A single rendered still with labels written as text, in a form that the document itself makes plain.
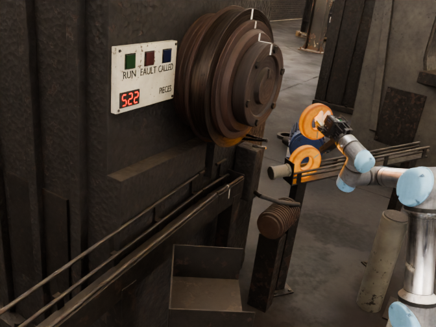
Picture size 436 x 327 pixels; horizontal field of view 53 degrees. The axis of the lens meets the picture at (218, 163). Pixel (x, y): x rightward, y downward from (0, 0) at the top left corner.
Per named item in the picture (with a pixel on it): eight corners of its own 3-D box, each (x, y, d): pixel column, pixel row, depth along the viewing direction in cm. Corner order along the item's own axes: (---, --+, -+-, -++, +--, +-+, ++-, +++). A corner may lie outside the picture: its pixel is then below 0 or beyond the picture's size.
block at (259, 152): (227, 194, 193) (234, 144, 183) (236, 189, 199) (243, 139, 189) (248, 203, 188) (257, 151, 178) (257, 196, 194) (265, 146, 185)
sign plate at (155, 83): (110, 112, 122) (111, 46, 114) (168, 96, 142) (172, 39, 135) (116, 114, 121) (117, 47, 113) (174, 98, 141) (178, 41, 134)
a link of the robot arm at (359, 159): (354, 176, 164) (363, 158, 159) (338, 157, 171) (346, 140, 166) (370, 174, 167) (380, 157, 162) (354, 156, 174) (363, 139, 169)
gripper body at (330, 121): (340, 113, 180) (357, 130, 172) (333, 130, 185) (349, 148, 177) (325, 113, 177) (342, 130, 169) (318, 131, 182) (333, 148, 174)
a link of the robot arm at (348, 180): (364, 193, 175) (375, 172, 169) (340, 194, 172) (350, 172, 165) (354, 180, 181) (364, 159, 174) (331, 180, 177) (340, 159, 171)
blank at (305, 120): (300, 105, 184) (304, 107, 182) (330, 100, 190) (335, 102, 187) (297, 139, 191) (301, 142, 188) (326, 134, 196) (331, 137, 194)
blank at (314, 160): (295, 182, 204) (299, 185, 201) (282, 159, 195) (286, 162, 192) (321, 161, 205) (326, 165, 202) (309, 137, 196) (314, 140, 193)
